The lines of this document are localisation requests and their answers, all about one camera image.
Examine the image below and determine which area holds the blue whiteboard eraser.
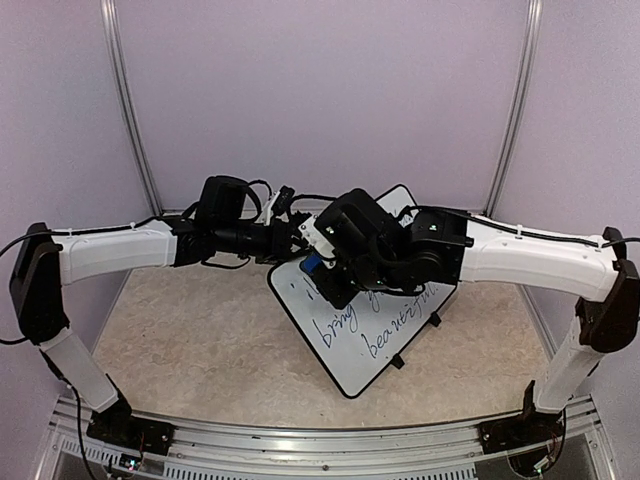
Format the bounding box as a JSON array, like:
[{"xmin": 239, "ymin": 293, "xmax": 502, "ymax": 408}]
[{"xmin": 300, "ymin": 254, "xmax": 324, "ymax": 277}]

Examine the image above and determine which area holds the white whiteboard black frame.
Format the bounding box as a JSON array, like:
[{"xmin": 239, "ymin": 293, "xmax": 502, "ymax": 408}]
[{"xmin": 267, "ymin": 185, "xmax": 457, "ymax": 399}]

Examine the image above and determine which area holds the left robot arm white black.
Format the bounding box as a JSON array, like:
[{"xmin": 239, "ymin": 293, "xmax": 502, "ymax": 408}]
[{"xmin": 9, "ymin": 176, "xmax": 308, "ymax": 445}]

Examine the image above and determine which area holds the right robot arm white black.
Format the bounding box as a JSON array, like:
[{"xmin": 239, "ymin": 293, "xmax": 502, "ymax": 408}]
[{"xmin": 300, "ymin": 189, "xmax": 639, "ymax": 444}]

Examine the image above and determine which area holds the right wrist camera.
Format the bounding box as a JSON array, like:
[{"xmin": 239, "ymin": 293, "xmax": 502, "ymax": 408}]
[{"xmin": 298, "ymin": 215, "xmax": 335, "ymax": 262}]

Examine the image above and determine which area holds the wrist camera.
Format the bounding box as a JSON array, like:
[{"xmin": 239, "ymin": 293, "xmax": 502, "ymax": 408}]
[
  {"xmin": 298, "ymin": 215, "xmax": 335, "ymax": 262},
  {"xmin": 257, "ymin": 186, "xmax": 295, "ymax": 226}
]

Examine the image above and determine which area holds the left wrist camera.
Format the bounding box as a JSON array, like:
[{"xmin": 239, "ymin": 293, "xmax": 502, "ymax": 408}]
[{"xmin": 257, "ymin": 186, "xmax": 295, "ymax": 226}]

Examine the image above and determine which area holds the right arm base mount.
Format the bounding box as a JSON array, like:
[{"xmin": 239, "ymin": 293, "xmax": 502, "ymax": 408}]
[{"xmin": 477, "ymin": 380, "xmax": 564, "ymax": 454}]

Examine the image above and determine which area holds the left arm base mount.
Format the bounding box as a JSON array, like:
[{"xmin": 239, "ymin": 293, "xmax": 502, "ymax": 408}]
[{"xmin": 87, "ymin": 398, "xmax": 175, "ymax": 456}]

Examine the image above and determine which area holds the aluminium front rail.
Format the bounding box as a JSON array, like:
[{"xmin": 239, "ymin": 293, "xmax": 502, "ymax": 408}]
[{"xmin": 33, "ymin": 398, "xmax": 617, "ymax": 479}]

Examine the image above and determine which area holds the left aluminium frame post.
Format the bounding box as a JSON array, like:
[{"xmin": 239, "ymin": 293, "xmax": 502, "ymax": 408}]
[{"xmin": 100, "ymin": 0, "xmax": 163, "ymax": 215}]

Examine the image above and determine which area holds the aluminium frame post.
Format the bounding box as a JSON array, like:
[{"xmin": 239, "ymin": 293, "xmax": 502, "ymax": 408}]
[
  {"xmin": 100, "ymin": 0, "xmax": 163, "ymax": 215},
  {"xmin": 483, "ymin": 0, "xmax": 544, "ymax": 217}
]

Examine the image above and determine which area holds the right aluminium frame post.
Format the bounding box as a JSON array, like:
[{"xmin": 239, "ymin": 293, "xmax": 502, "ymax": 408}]
[{"xmin": 483, "ymin": 0, "xmax": 544, "ymax": 217}]

